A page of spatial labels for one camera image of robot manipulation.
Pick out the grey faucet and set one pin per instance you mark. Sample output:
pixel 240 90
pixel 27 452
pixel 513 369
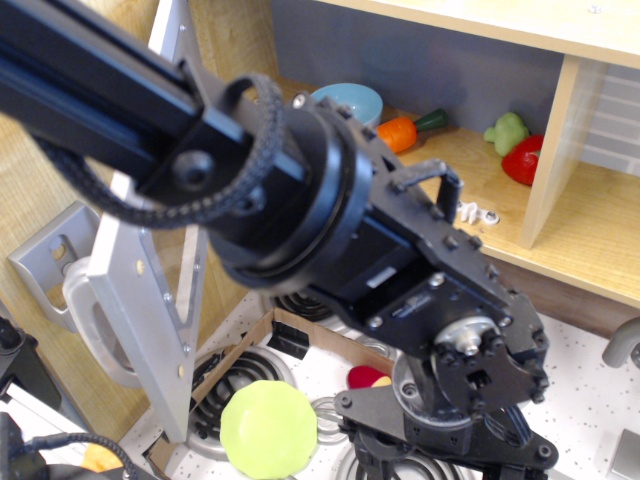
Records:
pixel 623 345

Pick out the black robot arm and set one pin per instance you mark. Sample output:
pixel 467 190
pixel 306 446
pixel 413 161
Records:
pixel 298 197

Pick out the front left stove burner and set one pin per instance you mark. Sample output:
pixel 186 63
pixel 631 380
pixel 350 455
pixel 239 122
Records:
pixel 256 363

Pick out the red toy pepper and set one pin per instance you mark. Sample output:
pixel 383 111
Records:
pixel 520 164

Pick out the stove burner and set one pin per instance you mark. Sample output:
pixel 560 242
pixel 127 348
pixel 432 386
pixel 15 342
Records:
pixel 415 466
pixel 256 363
pixel 299 304

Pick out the black device at left edge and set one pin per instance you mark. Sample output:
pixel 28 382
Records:
pixel 22 366

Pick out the rear left stove burner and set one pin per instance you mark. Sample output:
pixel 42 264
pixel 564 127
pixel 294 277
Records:
pixel 299 304

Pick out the orange toy carrot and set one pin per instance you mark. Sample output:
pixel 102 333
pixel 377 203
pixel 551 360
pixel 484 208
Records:
pixel 401 133

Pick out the green plastic plate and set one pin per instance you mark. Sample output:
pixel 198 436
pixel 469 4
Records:
pixel 269 430

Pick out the wooden toy shelf cabinet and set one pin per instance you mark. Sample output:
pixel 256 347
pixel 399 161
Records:
pixel 546 61

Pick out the green toy broccoli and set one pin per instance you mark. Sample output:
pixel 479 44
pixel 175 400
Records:
pixel 508 131

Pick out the front right stove burner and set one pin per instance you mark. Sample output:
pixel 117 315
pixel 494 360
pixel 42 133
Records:
pixel 415 466

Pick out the white door latch clip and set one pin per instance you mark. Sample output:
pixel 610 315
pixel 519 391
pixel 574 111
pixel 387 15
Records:
pixel 471 213

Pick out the red toy potato half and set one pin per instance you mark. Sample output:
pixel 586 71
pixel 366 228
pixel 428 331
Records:
pixel 362 377

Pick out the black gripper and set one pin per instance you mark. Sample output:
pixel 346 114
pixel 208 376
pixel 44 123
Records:
pixel 458 407

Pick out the grey microwave door with handle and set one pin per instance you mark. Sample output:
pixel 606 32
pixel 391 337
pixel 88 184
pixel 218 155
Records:
pixel 136 301

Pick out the orange object bottom left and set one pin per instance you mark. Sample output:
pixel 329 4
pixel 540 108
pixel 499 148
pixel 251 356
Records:
pixel 100 459

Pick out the grey wall phone holder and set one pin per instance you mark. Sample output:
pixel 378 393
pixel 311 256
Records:
pixel 43 260

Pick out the grey stove knob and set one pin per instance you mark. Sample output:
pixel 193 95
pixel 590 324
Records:
pixel 329 432

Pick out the light blue bowl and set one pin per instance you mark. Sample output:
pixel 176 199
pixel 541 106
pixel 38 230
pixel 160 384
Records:
pixel 365 103

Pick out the cardboard box tray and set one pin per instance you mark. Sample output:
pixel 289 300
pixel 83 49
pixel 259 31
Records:
pixel 319 359

